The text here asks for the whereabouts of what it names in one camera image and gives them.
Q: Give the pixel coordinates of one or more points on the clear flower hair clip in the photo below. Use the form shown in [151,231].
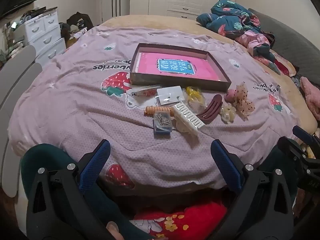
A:
[228,113]

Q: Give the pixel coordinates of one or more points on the brown cardboard tray box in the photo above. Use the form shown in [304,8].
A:
[175,83]

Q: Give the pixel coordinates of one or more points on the dark bag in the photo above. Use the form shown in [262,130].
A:
[80,21]

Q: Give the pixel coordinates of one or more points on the cream hair clip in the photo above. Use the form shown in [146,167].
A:
[181,128]

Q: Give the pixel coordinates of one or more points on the maroon hair clip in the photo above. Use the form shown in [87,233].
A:
[210,112]

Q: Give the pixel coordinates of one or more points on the small blue pin box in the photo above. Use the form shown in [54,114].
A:
[162,125]

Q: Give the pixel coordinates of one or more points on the white door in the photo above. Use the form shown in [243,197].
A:
[110,2]

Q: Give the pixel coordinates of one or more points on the white comb hair clip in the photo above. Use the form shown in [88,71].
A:
[187,117]

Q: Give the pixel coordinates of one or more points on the white drawer cabinet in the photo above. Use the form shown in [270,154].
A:
[45,37]

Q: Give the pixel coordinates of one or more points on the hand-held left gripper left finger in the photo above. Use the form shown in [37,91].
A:
[96,162]

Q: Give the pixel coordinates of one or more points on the small lit screen device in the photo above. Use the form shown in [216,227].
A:
[14,25]

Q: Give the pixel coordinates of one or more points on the teal floral quilt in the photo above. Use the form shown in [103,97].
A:
[225,22]

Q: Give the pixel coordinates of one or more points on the grey headboard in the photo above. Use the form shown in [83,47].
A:
[287,35]

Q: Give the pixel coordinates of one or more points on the yellow rings plastic packet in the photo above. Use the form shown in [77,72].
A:
[193,96]

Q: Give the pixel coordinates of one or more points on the purple strawberry print blanket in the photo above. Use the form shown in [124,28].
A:
[75,105]

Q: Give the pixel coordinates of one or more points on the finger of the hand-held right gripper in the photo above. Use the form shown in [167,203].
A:
[292,146]
[303,133]

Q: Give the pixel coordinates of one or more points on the pink plush item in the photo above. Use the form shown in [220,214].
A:
[311,92]

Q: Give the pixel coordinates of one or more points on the earring card packet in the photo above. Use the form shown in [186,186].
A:
[170,93]

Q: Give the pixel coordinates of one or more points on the red floral garment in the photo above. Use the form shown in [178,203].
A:
[200,217]

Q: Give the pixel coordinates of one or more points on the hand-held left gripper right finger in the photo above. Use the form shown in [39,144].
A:
[226,165]

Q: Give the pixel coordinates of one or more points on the pink floral clothing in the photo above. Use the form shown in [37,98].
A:
[252,40]

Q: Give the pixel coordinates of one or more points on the pink book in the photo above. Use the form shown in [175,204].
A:
[150,65]

